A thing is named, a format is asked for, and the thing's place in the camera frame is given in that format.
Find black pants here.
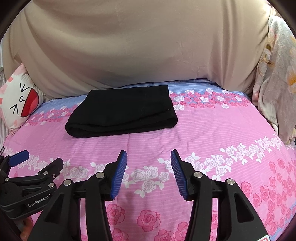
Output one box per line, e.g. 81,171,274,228
65,85,178,138

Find person's left hand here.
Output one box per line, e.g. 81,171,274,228
15,216,34,241

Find white cartoon face pillow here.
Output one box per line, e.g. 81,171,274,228
1,64,46,134

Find pink floral bed quilt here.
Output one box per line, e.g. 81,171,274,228
4,81,295,240

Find beige curtain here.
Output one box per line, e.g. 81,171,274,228
3,1,270,98

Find pale floral blanket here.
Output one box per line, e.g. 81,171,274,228
252,12,295,144

